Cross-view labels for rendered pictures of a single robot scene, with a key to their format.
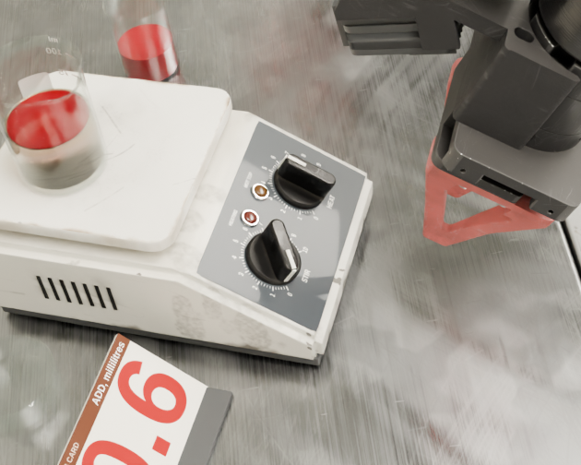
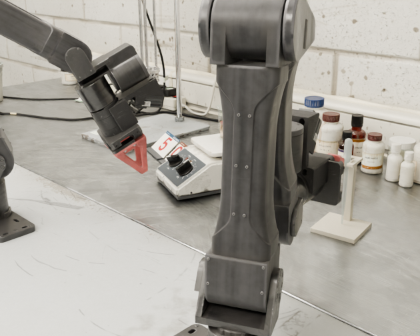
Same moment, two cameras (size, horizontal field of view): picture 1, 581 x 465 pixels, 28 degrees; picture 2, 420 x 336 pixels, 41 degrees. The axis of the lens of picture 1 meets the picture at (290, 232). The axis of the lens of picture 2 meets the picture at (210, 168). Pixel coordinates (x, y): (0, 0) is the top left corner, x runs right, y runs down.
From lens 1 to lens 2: 1.44 m
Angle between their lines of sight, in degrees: 100
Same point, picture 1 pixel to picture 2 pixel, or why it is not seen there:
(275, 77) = not seen: hidden behind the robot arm
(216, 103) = (212, 151)
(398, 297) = (151, 192)
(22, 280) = not seen: hidden behind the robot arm
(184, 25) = not seen: hidden behind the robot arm
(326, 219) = (175, 175)
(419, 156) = (175, 212)
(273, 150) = (197, 167)
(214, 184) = (199, 155)
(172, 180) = (203, 142)
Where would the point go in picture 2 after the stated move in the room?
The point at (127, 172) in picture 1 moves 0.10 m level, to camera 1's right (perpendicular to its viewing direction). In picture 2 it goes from (215, 141) to (179, 152)
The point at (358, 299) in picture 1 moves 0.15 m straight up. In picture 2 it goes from (161, 189) to (158, 119)
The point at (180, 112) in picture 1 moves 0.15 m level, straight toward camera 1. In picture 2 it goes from (219, 148) to (163, 135)
